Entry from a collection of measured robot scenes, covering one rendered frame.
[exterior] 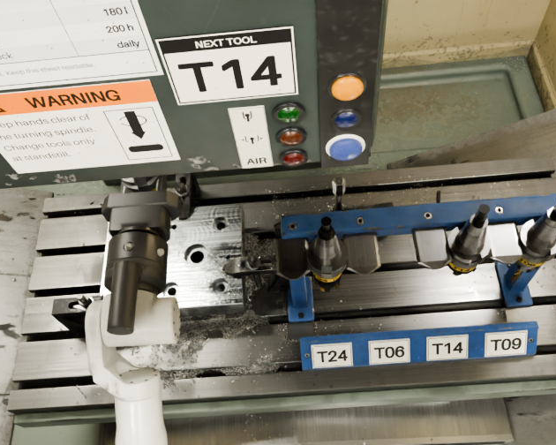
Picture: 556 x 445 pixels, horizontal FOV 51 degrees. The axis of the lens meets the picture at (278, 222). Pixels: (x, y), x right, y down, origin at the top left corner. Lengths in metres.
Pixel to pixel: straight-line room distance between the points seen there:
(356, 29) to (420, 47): 1.52
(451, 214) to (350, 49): 0.55
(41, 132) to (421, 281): 0.90
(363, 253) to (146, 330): 0.35
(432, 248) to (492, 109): 1.08
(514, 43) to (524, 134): 0.46
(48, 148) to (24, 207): 1.29
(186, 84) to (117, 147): 0.11
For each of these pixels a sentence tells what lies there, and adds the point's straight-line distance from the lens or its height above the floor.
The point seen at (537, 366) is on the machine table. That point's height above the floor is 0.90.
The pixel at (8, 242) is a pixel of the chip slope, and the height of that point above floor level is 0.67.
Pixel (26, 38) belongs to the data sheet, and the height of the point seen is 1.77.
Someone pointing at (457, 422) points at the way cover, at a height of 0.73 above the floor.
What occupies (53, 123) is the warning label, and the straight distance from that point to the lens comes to 0.53.
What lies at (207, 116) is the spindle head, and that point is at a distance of 0.50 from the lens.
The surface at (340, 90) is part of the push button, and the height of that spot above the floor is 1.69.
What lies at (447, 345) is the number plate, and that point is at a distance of 1.17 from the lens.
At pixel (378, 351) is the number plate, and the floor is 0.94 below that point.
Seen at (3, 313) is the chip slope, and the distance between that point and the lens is 1.71.
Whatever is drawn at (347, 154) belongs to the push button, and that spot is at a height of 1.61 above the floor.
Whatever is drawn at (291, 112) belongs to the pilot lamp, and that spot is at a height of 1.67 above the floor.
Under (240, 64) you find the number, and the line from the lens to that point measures 0.45.
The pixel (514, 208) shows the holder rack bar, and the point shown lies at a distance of 0.99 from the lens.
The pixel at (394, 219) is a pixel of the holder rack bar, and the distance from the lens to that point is 0.94.
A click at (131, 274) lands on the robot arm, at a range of 0.80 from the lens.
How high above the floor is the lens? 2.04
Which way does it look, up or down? 60 degrees down
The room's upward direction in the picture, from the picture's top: 10 degrees counter-clockwise
